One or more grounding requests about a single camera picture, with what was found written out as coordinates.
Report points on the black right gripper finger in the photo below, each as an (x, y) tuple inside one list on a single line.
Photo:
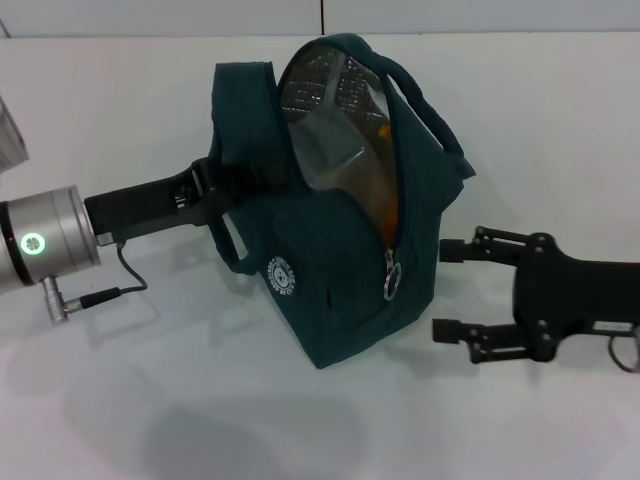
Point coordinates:
[(485, 247), (480, 337)]

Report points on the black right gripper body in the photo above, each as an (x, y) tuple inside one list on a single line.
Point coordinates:
[(580, 295)]

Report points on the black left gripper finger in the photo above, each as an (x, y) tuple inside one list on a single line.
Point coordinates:
[(250, 175)]

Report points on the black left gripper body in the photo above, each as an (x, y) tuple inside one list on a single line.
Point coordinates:
[(145, 205)]

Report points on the clear container with blue seal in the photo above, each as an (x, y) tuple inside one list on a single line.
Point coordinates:
[(335, 150)]

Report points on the yellow banana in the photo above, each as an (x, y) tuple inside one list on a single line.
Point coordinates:
[(392, 210)]

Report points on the dark teal insulated lunch bag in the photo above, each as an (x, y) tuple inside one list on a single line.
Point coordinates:
[(340, 280)]

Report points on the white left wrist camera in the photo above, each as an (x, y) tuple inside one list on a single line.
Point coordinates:
[(12, 140)]

